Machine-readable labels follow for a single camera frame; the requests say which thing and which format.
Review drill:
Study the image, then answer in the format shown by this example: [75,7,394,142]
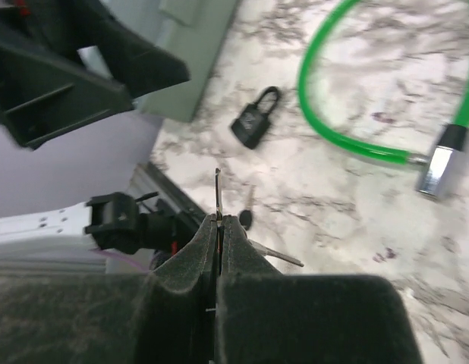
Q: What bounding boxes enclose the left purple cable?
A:
[93,248,152,274]

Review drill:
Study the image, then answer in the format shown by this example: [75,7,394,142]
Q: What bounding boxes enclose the black padlock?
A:
[230,86,282,150]

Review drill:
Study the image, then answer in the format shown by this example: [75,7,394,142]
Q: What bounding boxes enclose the aluminium rail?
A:
[127,162,206,232]

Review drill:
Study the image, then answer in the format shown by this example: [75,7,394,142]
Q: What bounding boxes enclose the translucent plastic storage box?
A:
[139,0,239,122]

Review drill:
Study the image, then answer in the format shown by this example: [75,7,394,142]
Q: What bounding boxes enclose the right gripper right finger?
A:
[215,216,423,363]

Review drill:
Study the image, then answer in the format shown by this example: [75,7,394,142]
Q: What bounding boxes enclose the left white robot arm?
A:
[0,1,190,258]

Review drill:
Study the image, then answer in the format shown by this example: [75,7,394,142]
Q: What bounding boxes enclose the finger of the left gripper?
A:
[0,30,133,149]
[29,1,190,98]

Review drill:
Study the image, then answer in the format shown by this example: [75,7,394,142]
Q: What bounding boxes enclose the black head key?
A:
[238,186,255,231]

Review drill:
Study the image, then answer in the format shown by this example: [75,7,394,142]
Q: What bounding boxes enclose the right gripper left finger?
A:
[0,215,217,363]

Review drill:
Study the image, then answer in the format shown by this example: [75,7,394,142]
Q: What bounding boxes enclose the green cable lock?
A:
[297,1,469,199]

